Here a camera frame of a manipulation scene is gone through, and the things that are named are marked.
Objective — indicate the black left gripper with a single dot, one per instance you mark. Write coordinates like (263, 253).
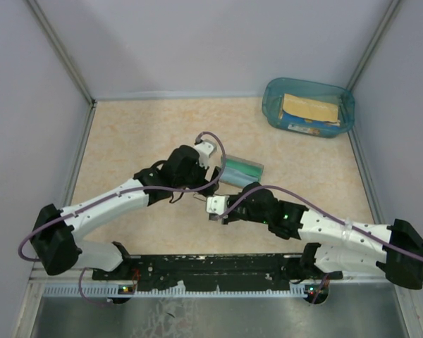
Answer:
(203, 181)

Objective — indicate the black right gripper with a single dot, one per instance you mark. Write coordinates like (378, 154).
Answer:
(228, 219)

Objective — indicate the grey glasses case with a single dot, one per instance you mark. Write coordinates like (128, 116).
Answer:
(243, 165)

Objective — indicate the black thin-frame glasses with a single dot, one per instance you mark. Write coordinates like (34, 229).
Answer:
(199, 197)

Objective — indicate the blue cleaning cloth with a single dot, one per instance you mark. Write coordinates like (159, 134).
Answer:
(237, 178)

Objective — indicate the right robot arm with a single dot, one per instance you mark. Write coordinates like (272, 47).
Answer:
(332, 244)

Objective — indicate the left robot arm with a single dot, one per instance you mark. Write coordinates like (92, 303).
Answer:
(60, 242)

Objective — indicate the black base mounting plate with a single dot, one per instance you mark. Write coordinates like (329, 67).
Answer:
(208, 273)

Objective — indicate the teal plastic basin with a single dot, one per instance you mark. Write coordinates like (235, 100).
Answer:
(278, 117)

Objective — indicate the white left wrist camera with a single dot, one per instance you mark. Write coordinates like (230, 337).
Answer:
(205, 149)

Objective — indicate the left aluminium frame post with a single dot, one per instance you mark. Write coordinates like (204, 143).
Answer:
(59, 49)

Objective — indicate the aluminium frame post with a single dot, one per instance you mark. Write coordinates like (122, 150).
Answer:
(381, 29)
(59, 49)

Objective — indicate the right aluminium frame post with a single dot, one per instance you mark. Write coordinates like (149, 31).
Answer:
(381, 29)

